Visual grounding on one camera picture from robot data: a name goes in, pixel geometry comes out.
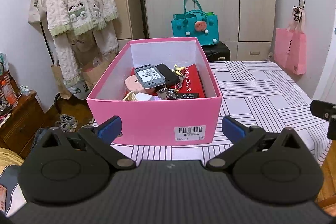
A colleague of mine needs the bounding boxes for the purple starfish hair clip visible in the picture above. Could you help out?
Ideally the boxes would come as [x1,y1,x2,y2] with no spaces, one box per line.
[149,96,162,101]

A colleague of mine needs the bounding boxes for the brown paper grocery bag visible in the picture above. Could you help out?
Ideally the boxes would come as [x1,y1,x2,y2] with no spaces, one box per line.
[51,53,116,100]

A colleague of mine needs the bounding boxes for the brown slipper pair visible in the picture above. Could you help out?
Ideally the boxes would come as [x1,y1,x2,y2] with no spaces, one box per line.
[86,117,95,126]

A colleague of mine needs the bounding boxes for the silver keys with ring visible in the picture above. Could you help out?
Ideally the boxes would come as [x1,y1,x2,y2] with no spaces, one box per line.
[157,75,185,100]

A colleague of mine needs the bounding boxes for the grey sneaker pair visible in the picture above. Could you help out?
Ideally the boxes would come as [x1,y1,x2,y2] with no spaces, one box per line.
[55,114,78,133]

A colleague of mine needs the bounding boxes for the pink round compact case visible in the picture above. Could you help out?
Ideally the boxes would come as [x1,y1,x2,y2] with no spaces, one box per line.
[124,75,155,94]

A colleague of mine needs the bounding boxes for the wooden side cabinet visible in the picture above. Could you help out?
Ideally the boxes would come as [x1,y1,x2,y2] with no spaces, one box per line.
[0,91,47,159]

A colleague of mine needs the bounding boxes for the cream knitted cardigan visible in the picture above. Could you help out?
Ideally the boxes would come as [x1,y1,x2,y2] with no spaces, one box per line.
[46,0,118,89]

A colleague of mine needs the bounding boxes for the cream plastic clip holder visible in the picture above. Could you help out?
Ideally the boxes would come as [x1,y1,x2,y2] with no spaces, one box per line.
[123,91,138,101]

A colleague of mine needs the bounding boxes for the teal felt tote bag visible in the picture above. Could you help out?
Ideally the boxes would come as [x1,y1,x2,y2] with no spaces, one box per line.
[171,0,219,46]

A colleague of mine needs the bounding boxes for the pink cardboard storage box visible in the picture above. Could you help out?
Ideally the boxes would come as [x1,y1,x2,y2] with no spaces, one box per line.
[87,38,223,146]

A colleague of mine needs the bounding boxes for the yellow starfish hair clip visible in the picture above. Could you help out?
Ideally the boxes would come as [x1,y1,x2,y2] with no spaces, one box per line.
[172,64,186,76]

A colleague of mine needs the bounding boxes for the striped white tablecloth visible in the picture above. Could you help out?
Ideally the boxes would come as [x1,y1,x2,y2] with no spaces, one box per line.
[111,61,331,164]

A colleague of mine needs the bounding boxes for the black phone battery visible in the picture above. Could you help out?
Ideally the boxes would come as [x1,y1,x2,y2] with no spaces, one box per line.
[176,93,199,100]

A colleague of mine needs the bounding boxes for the pink paper shopping bag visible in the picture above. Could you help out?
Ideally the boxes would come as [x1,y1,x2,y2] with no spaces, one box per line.
[274,6,306,75]

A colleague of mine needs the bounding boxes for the white charger cube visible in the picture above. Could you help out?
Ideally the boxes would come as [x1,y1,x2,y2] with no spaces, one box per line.
[135,93,154,101]

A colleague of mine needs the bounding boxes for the black hard suitcase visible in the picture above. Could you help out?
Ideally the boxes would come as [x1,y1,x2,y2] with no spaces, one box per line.
[202,42,231,61]

